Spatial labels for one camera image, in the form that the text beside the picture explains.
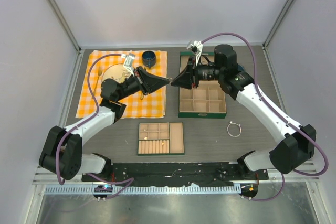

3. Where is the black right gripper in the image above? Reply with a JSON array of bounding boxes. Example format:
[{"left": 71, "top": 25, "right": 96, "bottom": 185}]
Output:
[{"left": 172, "top": 56, "right": 224, "bottom": 90}]

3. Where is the cream plate with branch pattern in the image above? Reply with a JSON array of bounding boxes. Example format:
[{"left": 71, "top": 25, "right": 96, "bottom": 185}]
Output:
[{"left": 102, "top": 64, "right": 131, "bottom": 83}]

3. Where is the aluminium front rail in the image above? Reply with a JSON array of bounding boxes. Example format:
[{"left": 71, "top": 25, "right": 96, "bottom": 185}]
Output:
[{"left": 33, "top": 162, "right": 315, "bottom": 199}]

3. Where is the silver beaded bracelet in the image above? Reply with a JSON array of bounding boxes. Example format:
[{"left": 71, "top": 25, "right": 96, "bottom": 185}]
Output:
[{"left": 227, "top": 121, "right": 243, "bottom": 138}]

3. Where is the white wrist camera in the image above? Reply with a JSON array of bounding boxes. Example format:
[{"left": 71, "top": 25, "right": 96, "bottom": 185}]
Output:
[
  {"left": 121, "top": 53, "right": 135, "bottom": 75},
  {"left": 186, "top": 40, "right": 203, "bottom": 65}
]

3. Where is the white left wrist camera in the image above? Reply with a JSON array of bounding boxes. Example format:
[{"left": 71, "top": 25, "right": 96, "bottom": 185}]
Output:
[{"left": 121, "top": 53, "right": 135, "bottom": 75}]

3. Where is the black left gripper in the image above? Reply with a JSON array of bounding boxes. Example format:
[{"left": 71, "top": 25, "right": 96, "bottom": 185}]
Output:
[{"left": 116, "top": 66, "right": 169, "bottom": 102}]

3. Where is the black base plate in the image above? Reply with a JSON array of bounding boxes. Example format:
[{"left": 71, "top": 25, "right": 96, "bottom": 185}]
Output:
[{"left": 95, "top": 162, "right": 269, "bottom": 187}]

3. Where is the yellow white checkered cloth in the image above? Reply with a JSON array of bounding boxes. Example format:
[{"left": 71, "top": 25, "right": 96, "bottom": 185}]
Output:
[{"left": 76, "top": 50, "right": 166, "bottom": 119}]

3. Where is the gold fork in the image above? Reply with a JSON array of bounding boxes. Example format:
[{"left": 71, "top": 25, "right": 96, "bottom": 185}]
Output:
[{"left": 95, "top": 66, "right": 103, "bottom": 87}]

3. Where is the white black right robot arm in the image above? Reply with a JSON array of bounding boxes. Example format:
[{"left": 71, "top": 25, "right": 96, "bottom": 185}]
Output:
[{"left": 172, "top": 44, "right": 316, "bottom": 179}]

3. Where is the blue ceramic bowl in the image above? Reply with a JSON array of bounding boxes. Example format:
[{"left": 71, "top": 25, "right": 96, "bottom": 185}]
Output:
[{"left": 238, "top": 64, "right": 245, "bottom": 71}]

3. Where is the green jewelry tray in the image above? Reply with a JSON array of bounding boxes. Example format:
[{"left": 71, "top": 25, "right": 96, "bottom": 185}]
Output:
[{"left": 137, "top": 122, "right": 185, "bottom": 156}]

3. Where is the dark blue ceramic mug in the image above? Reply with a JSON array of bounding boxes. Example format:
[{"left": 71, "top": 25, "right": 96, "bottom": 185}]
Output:
[{"left": 141, "top": 50, "right": 157, "bottom": 69}]

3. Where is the green jewelry box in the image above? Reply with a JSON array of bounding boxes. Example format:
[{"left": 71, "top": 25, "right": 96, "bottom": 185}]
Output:
[{"left": 178, "top": 51, "right": 227, "bottom": 119}]

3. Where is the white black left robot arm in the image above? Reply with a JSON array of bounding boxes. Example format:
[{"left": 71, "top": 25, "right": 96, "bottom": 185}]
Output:
[{"left": 39, "top": 67, "right": 170, "bottom": 185}]

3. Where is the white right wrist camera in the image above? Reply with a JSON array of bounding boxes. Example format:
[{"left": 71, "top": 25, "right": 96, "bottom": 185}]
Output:
[{"left": 186, "top": 40, "right": 203, "bottom": 65}]

